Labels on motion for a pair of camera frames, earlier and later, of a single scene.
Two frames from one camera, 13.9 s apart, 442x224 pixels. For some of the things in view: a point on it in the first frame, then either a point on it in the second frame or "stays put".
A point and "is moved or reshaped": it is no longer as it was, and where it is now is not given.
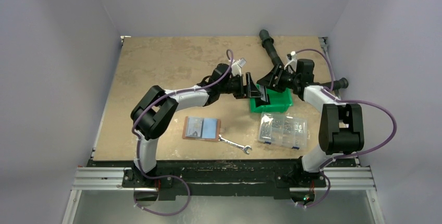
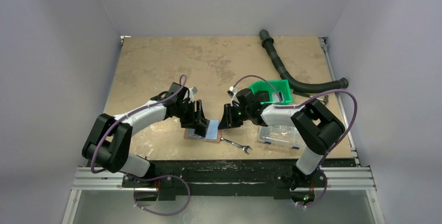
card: x=263 y=89 → x=274 y=97
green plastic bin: x=279 y=102 is moved or reshaped
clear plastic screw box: x=288 y=131 stays put
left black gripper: x=251 y=90 → x=195 y=117
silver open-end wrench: x=234 y=144 stays put
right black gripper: x=279 y=76 → x=233 y=114
